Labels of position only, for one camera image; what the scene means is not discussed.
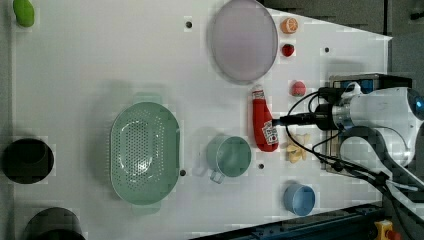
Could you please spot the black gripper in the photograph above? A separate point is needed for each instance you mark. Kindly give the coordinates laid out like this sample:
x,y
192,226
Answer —
x,y
321,116

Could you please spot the red ketchup bottle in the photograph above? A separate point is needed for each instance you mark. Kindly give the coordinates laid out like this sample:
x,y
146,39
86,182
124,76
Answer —
x,y
265,133

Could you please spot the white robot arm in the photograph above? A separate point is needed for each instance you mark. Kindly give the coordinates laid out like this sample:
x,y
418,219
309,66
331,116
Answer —
x,y
397,183

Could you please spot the pink strawberry toy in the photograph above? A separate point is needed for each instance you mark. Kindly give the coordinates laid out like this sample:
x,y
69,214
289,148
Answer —
x,y
298,89

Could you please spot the yellow banana peel toy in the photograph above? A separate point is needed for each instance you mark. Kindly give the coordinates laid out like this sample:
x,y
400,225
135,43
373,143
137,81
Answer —
x,y
295,148

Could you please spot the small red strawberry toy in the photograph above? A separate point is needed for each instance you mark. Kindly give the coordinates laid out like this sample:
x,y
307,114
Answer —
x,y
288,50

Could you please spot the blue cup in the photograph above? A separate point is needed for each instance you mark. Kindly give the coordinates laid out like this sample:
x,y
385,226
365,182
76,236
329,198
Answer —
x,y
299,199

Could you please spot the orange slice toy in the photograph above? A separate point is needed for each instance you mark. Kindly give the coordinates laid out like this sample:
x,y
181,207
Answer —
x,y
289,25

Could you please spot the green mug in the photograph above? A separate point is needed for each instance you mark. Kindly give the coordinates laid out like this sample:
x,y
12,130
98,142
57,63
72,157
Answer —
x,y
228,157

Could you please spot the grey round plate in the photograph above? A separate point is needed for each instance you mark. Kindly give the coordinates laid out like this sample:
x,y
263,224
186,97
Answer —
x,y
244,40

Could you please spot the yellow red emergency button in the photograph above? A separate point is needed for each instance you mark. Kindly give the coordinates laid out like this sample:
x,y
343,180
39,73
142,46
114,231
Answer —
x,y
385,231

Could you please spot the lower black cylinder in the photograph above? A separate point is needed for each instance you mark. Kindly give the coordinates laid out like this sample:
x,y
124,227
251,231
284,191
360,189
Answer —
x,y
54,223

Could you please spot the blue metal frame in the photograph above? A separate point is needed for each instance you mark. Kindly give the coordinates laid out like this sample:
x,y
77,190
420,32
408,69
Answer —
x,y
353,223

